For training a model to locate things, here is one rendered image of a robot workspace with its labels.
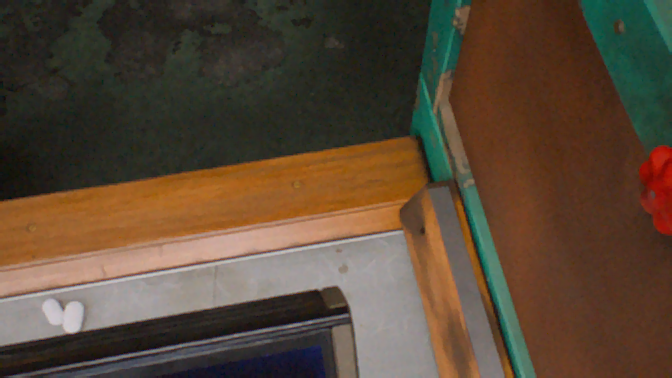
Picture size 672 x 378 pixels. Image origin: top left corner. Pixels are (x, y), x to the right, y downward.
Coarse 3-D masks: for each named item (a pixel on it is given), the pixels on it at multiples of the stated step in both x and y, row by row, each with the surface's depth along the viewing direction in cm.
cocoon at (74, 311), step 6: (66, 306) 83; (72, 306) 82; (78, 306) 82; (66, 312) 82; (72, 312) 82; (78, 312) 82; (66, 318) 82; (72, 318) 82; (78, 318) 82; (66, 324) 81; (72, 324) 81; (78, 324) 82; (66, 330) 82; (72, 330) 82
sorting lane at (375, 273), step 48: (384, 240) 88; (96, 288) 85; (144, 288) 85; (192, 288) 85; (240, 288) 85; (288, 288) 85; (384, 288) 85; (0, 336) 83; (48, 336) 83; (384, 336) 83
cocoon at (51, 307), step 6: (48, 300) 83; (54, 300) 83; (42, 306) 83; (48, 306) 82; (54, 306) 83; (60, 306) 83; (48, 312) 82; (54, 312) 82; (60, 312) 82; (48, 318) 82; (54, 318) 82; (60, 318) 82
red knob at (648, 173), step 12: (660, 156) 34; (648, 168) 35; (660, 168) 34; (648, 180) 35; (660, 180) 34; (648, 192) 35; (660, 192) 34; (648, 204) 36; (660, 204) 34; (660, 216) 35; (660, 228) 35
